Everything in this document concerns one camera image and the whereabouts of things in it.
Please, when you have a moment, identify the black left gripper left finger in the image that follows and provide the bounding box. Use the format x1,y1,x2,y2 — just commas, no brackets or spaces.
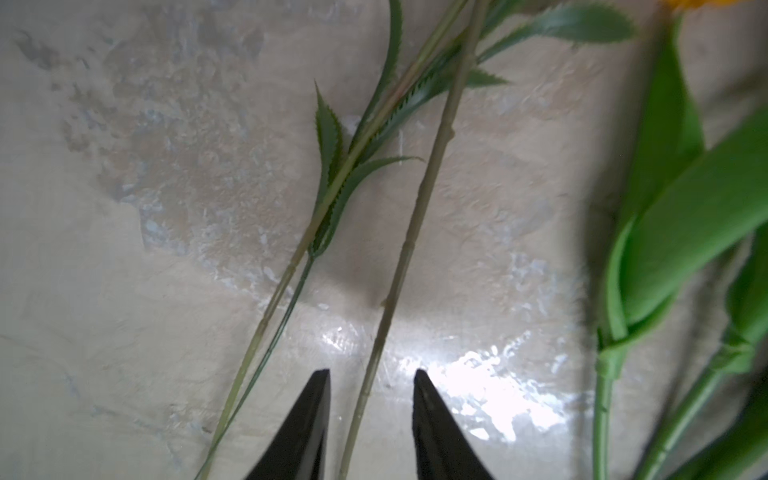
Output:
246,369,331,480

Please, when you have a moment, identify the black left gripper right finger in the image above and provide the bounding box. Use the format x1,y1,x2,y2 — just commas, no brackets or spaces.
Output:
412,369,493,480

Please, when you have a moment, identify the orange marigold flower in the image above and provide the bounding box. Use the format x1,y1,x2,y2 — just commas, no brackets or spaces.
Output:
193,0,745,480

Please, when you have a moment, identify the cream sunflower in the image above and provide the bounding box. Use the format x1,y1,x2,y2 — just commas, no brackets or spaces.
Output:
334,0,490,479

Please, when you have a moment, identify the light blue tulip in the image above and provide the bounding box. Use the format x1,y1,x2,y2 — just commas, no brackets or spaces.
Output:
669,382,767,479

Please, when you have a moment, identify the yellow white tulip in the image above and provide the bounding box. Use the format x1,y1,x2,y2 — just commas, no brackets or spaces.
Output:
636,225,767,479

